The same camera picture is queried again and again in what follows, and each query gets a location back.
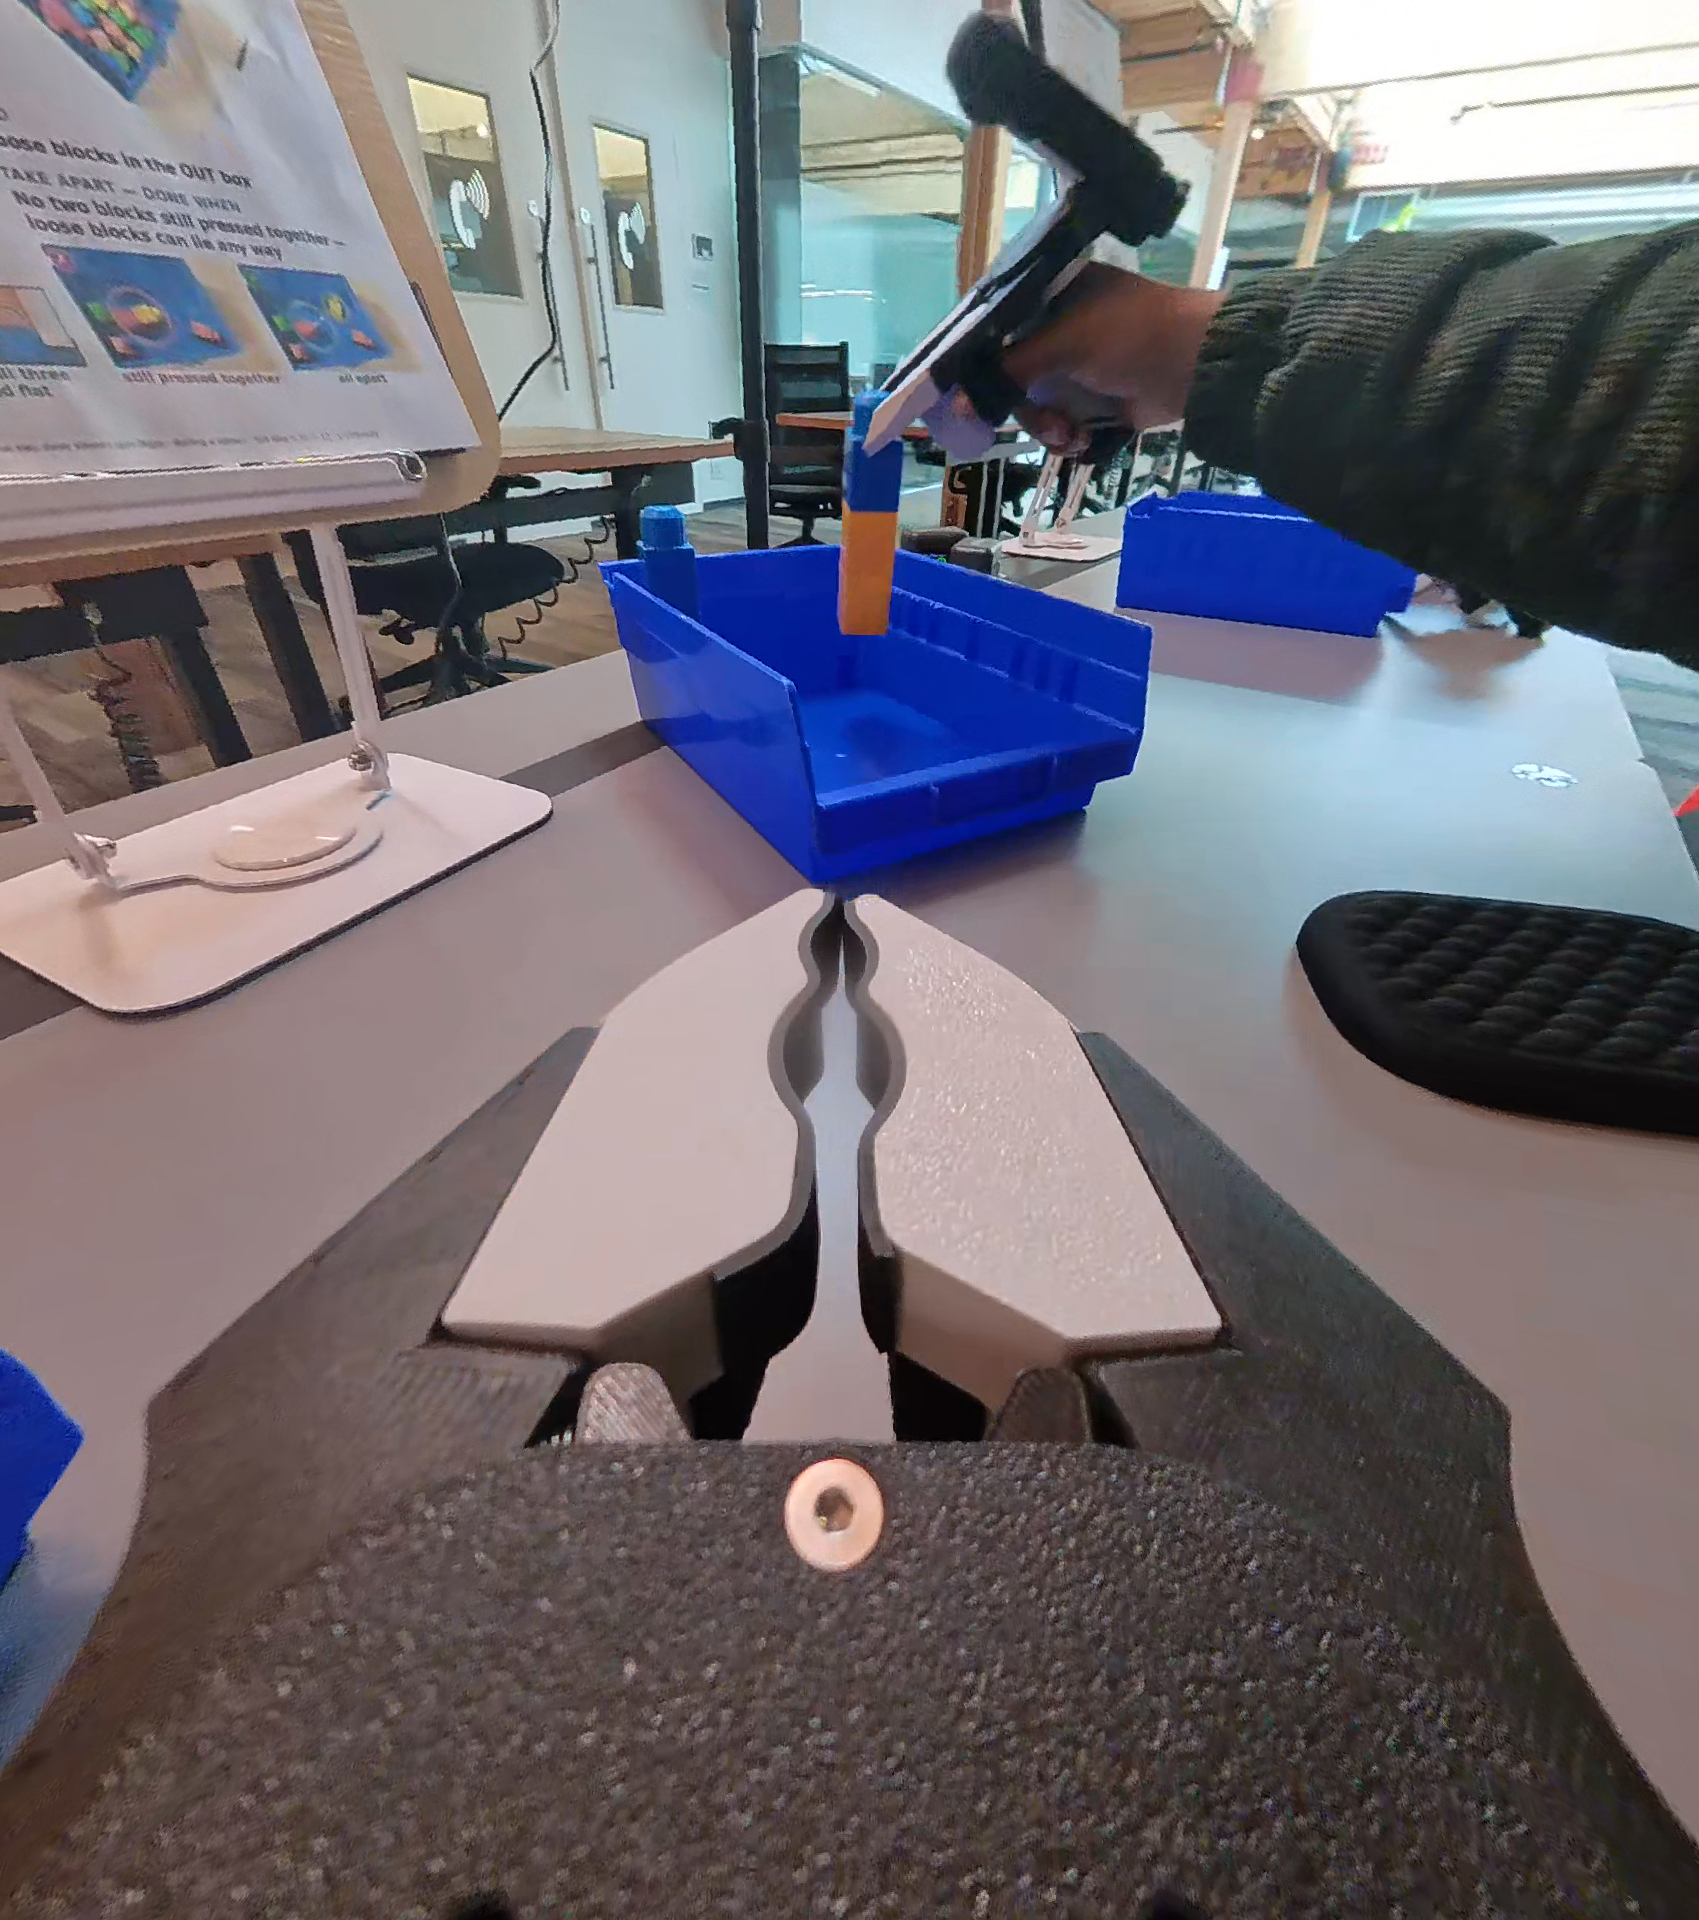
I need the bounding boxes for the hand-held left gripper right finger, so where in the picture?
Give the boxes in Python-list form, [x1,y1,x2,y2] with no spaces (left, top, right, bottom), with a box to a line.
[845,894,1225,1434]

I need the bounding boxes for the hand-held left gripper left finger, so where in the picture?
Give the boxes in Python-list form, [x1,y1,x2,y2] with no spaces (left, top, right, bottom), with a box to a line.
[441,891,847,1442]

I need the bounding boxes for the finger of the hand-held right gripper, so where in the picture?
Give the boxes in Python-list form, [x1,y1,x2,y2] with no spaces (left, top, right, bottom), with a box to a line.
[861,209,1079,440]
[879,245,1091,449]

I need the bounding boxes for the blue mega block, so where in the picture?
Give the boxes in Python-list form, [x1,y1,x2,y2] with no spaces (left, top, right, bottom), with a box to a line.
[845,389,907,520]
[641,504,701,619]

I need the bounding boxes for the person's right forearm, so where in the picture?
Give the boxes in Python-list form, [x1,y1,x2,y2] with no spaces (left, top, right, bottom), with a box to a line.
[1181,209,1699,695]

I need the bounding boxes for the person's right hand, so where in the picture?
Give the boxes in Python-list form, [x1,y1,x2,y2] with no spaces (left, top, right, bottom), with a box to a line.
[1005,265,1229,449]

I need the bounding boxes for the long wooden table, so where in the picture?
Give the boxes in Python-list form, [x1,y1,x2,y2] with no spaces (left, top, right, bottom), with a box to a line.
[773,408,971,498]

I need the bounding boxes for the black office chair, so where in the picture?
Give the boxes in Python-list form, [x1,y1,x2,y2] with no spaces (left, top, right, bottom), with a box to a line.
[339,475,573,707]
[763,341,851,546]

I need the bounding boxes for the white document stand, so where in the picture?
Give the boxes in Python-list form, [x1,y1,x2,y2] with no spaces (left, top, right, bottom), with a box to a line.
[0,0,555,1017]
[999,449,1097,561]

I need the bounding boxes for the black pole stand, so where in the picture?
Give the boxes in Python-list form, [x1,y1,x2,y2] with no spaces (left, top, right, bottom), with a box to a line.
[725,0,773,549]

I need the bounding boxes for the stack of blue bins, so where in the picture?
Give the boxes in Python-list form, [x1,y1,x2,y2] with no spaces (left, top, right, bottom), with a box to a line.
[1115,492,1416,640]

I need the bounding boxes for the wooden desk with black legs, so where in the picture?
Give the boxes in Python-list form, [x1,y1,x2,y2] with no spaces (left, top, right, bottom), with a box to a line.
[495,426,737,564]
[0,532,341,773]

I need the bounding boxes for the printed instruction sheet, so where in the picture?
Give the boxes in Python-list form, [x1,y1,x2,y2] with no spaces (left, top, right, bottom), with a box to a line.
[0,0,479,490]

